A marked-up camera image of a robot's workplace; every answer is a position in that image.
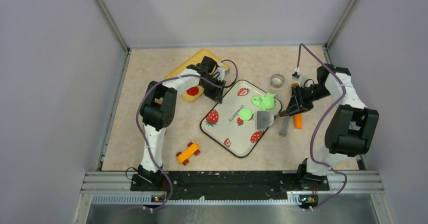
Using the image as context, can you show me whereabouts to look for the yellow tray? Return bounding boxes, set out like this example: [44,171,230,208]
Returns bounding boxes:
[165,49,231,102]

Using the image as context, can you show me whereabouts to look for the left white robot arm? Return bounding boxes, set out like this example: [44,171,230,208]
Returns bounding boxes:
[137,56,229,190]

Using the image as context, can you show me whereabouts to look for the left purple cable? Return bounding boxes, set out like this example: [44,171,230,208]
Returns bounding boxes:
[135,59,239,212]

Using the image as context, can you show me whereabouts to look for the green dough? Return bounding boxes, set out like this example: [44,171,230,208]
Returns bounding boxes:
[251,93,276,111]

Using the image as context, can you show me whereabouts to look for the white strawberry tray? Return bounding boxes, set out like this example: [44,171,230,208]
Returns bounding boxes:
[199,80,282,158]

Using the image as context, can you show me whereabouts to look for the yellow toy car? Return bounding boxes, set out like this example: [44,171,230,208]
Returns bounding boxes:
[176,142,200,166]

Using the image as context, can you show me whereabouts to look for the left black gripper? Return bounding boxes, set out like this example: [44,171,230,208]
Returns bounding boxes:
[200,76,226,104]

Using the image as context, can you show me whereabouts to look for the grey plastic tool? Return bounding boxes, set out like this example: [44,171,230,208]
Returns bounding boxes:
[279,116,291,137]

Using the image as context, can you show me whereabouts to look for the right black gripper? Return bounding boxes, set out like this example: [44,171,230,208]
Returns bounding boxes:
[285,84,332,117]

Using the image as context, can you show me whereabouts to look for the metal ring cutter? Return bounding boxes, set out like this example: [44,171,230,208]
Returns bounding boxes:
[270,74,285,89]

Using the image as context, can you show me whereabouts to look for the red dough disc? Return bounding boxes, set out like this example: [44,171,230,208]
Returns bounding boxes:
[186,86,199,96]

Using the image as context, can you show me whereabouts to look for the round green dough wrapper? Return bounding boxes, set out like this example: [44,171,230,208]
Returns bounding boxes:
[238,108,253,121]

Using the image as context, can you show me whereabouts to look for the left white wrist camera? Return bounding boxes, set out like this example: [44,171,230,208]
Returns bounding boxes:
[213,67,230,81]

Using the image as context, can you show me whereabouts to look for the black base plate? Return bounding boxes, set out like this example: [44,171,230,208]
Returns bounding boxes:
[130,171,330,201]

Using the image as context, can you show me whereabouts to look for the metal scraper brown handle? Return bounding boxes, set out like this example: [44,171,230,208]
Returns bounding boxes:
[256,110,285,130]

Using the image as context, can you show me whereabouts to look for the aluminium frame rail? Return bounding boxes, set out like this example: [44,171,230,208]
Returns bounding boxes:
[74,170,396,223]

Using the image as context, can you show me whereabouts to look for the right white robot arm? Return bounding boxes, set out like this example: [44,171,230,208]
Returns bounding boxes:
[279,64,379,190]

